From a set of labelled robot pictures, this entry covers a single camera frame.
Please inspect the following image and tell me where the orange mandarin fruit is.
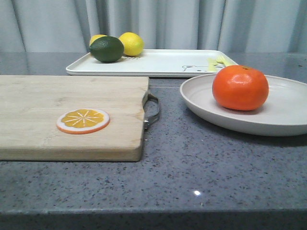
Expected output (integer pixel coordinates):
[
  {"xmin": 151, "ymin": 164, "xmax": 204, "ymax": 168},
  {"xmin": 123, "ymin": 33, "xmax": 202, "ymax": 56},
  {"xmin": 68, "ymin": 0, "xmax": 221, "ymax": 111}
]
[{"xmin": 212, "ymin": 65, "xmax": 269, "ymax": 111}]

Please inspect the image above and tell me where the beige round plate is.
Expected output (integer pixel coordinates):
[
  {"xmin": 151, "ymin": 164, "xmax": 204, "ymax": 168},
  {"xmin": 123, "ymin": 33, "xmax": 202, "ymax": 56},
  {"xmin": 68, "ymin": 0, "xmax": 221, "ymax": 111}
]
[{"xmin": 180, "ymin": 74, "xmax": 307, "ymax": 137}]

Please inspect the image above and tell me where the white rectangular tray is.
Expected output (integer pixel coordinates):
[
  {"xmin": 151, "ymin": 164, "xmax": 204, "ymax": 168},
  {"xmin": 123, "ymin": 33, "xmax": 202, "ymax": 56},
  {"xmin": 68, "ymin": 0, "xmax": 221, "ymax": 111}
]
[{"xmin": 66, "ymin": 49, "xmax": 233, "ymax": 78}]

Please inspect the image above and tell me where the orange slice toy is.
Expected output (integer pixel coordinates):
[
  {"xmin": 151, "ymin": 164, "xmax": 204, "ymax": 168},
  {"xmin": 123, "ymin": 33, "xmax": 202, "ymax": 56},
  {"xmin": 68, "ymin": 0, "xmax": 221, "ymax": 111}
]
[{"xmin": 56, "ymin": 108, "xmax": 110, "ymax": 135}]

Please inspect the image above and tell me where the yellow lemon right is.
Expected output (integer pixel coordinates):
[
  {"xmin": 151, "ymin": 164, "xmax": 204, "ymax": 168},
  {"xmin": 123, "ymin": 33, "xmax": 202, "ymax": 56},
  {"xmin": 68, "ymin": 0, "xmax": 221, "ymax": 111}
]
[{"xmin": 119, "ymin": 32, "xmax": 144, "ymax": 57}]

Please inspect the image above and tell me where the yellow lemon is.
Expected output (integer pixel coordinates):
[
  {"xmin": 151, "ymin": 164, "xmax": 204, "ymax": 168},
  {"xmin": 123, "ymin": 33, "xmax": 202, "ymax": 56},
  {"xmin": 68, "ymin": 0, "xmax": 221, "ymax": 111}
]
[
  {"xmin": 119, "ymin": 32, "xmax": 144, "ymax": 57},
  {"xmin": 89, "ymin": 34, "xmax": 106, "ymax": 46}
]

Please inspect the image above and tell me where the yellow plastic knife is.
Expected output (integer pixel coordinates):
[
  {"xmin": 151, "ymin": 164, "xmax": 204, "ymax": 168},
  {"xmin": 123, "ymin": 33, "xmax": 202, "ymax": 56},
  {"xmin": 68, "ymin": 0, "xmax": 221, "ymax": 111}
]
[{"xmin": 207, "ymin": 58, "xmax": 218, "ymax": 72}]

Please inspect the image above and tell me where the green lime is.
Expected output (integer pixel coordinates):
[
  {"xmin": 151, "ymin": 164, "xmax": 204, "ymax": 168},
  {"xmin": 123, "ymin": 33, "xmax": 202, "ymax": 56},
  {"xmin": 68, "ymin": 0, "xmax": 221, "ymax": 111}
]
[{"xmin": 89, "ymin": 36, "xmax": 124, "ymax": 63}]

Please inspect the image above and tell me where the yellow plastic fork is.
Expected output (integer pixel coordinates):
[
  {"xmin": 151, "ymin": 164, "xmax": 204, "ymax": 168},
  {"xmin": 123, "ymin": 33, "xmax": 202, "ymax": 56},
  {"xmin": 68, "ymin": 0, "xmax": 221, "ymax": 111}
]
[{"xmin": 216, "ymin": 56, "xmax": 237, "ymax": 67}]

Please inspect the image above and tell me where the yellow lemon left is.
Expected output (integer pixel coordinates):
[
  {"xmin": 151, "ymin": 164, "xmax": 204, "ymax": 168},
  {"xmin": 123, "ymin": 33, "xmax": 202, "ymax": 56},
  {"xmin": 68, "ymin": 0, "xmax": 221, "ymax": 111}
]
[{"xmin": 89, "ymin": 34, "xmax": 106, "ymax": 46}]

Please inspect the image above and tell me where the wooden cutting board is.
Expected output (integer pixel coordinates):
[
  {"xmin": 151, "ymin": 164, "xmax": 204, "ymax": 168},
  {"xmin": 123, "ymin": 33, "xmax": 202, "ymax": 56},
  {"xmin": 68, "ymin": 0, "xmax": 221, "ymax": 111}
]
[{"xmin": 0, "ymin": 75, "xmax": 149, "ymax": 161}]

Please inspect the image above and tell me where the grey curtain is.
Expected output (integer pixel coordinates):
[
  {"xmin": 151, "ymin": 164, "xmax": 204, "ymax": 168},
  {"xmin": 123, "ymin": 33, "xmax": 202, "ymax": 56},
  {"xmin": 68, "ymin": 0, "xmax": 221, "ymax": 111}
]
[{"xmin": 0, "ymin": 0, "xmax": 307, "ymax": 53}]

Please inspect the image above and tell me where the metal cutting board handle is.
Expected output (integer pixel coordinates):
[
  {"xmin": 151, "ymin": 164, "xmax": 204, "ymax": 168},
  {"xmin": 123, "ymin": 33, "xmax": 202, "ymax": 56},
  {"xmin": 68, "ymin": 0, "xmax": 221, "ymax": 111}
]
[{"xmin": 141, "ymin": 91, "xmax": 161, "ymax": 131}]

